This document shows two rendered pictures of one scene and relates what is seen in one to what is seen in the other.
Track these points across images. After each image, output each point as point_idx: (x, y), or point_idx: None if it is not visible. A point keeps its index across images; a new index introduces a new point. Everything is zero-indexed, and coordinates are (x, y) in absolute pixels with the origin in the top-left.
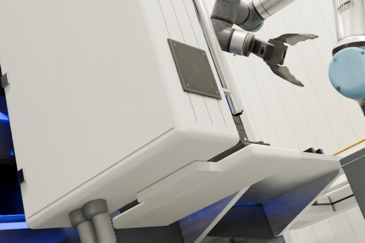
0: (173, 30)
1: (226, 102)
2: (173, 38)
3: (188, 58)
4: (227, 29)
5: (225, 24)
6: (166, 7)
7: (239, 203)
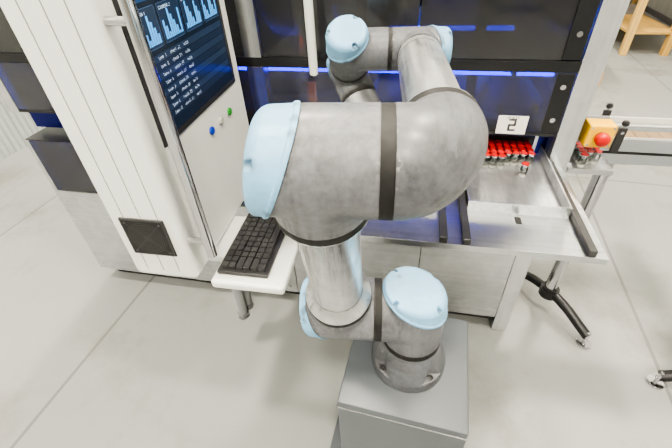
0: (125, 208)
1: (184, 256)
2: (125, 215)
3: (139, 231)
4: (343, 88)
5: (339, 82)
6: (116, 188)
7: None
